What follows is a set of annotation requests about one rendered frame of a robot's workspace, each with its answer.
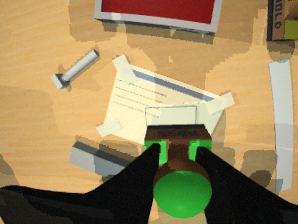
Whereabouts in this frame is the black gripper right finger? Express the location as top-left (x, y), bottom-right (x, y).
top-left (194, 147), bottom-right (298, 224)

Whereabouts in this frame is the green-handled rubber stamp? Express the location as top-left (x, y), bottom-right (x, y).
top-left (144, 124), bottom-right (213, 220)

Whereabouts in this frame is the pale grey flat bar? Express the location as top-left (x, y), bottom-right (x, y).
top-left (269, 57), bottom-right (294, 193)

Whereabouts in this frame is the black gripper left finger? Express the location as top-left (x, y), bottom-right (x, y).
top-left (0, 144), bottom-right (161, 224)

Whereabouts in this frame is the cream paper card taped to table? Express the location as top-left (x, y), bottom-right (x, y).
top-left (97, 53), bottom-right (234, 145)

